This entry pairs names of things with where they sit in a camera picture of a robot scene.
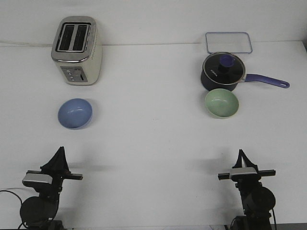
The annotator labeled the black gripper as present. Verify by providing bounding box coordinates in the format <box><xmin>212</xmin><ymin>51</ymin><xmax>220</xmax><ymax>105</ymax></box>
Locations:
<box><xmin>26</xmin><ymin>146</ymin><xmax>83</xmax><ymax>192</ymax></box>
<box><xmin>218</xmin><ymin>149</ymin><xmax>276</xmax><ymax>189</ymax></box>

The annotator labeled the blue bowl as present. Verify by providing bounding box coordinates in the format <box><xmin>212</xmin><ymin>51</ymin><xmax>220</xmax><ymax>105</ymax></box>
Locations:
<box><xmin>58</xmin><ymin>98</ymin><xmax>93</xmax><ymax>129</ymax></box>

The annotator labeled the green bowl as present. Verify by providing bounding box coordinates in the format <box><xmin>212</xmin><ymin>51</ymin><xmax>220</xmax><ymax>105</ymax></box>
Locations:
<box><xmin>204</xmin><ymin>89</ymin><xmax>239</xmax><ymax>119</ymax></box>

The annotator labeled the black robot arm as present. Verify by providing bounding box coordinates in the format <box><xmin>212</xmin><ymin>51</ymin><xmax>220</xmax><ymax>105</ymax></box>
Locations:
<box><xmin>218</xmin><ymin>149</ymin><xmax>276</xmax><ymax>230</ymax></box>
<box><xmin>20</xmin><ymin>146</ymin><xmax>83</xmax><ymax>230</ymax></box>

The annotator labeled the dark blue saucepan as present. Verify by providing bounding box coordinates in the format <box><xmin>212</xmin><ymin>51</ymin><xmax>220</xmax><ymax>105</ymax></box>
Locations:
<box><xmin>201</xmin><ymin>52</ymin><xmax>290</xmax><ymax>91</ymax></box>

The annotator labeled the glass pot lid blue knob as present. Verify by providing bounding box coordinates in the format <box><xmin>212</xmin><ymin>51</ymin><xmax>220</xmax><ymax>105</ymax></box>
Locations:
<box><xmin>203</xmin><ymin>52</ymin><xmax>246</xmax><ymax>85</ymax></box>

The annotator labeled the cream and steel toaster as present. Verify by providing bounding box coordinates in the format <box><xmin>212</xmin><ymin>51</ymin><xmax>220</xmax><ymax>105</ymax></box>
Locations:
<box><xmin>51</xmin><ymin>16</ymin><xmax>103</xmax><ymax>86</ymax></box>

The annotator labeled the clear container lid blue rim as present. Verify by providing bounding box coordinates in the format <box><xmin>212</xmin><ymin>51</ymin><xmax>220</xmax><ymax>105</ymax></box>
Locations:
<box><xmin>205</xmin><ymin>32</ymin><xmax>253</xmax><ymax>54</ymax></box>

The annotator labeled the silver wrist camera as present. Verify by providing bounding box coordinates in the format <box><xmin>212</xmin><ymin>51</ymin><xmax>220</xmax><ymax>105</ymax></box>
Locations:
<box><xmin>229</xmin><ymin>167</ymin><xmax>258</xmax><ymax>181</ymax></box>
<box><xmin>22</xmin><ymin>173</ymin><xmax>53</xmax><ymax>187</ymax></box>

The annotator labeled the white toaster power cord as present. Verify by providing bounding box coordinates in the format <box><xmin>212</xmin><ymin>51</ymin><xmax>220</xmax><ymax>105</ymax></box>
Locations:
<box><xmin>0</xmin><ymin>41</ymin><xmax>54</xmax><ymax>47</ymax></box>

